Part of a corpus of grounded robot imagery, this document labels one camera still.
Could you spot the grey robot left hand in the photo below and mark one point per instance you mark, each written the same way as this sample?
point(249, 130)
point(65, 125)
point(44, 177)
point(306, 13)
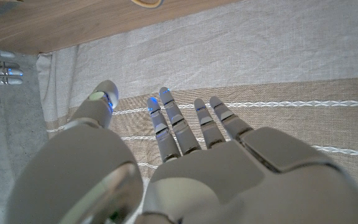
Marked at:
point(213, 180)

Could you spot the beige striped curtain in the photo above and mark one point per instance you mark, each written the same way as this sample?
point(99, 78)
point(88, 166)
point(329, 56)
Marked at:
point(228, 46)

